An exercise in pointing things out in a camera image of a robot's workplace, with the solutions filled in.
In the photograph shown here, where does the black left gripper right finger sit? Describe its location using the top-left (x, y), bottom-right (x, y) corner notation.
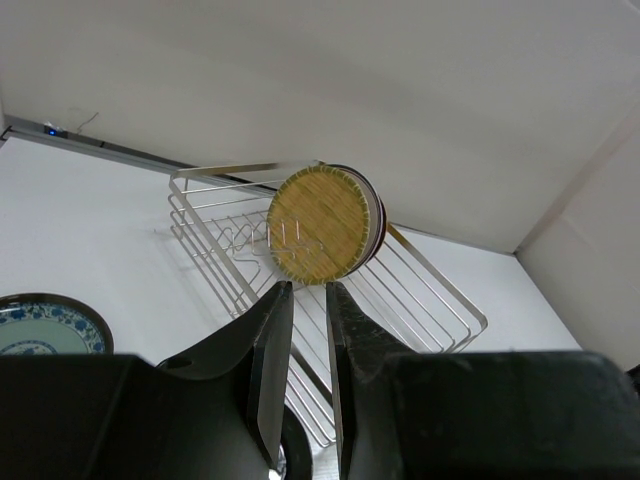
top-left (326, 282), bottom-right (639, 479)

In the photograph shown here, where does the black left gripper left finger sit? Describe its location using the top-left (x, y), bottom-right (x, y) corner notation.
top-left (1, 281), bottom-right (294, 479)

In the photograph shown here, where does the woven bamboo round plate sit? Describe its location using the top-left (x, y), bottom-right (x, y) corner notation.
top-left (267, 164), bottom-right (367, 285)

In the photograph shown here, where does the glossy black plate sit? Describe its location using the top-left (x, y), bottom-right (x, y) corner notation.
top-left (276, 405), bottom-right (313, 480)

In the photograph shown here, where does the blue and white plate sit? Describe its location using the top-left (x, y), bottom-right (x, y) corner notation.
top-left (1, 293), bottom-right (114, 355)

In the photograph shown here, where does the silver wire dish rack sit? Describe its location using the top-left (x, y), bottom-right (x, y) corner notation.
top-left (153, 160), bottom-right (489, 446)

